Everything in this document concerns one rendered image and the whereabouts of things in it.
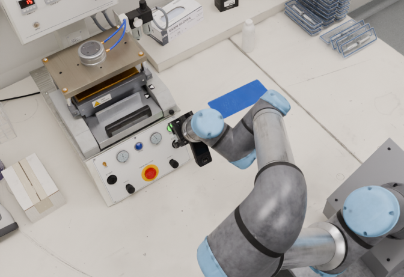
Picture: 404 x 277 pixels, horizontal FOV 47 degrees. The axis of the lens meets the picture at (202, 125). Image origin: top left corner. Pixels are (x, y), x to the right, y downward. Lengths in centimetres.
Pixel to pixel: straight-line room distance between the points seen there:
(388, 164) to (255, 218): 66
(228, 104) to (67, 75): 63
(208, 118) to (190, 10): 89
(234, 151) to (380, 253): 50
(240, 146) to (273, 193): 38
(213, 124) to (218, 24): 91
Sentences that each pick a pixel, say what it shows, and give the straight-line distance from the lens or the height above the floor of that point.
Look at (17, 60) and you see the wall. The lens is 198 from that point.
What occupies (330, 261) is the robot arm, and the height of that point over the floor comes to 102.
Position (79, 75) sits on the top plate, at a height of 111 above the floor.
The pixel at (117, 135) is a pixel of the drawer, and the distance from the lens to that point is 144.
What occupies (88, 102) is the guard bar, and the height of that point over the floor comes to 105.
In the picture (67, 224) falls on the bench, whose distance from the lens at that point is 157.
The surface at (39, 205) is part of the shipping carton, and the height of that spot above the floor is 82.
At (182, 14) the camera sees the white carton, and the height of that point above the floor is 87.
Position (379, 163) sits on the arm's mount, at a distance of 140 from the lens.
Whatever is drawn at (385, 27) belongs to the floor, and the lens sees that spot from 334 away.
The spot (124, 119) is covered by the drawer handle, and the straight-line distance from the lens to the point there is 141.
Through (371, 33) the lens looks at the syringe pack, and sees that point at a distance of 203.
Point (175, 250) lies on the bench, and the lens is 146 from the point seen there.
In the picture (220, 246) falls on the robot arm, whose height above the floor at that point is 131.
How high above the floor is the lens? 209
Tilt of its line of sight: 53 degrees down
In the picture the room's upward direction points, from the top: 5 degrees counter-clockwise
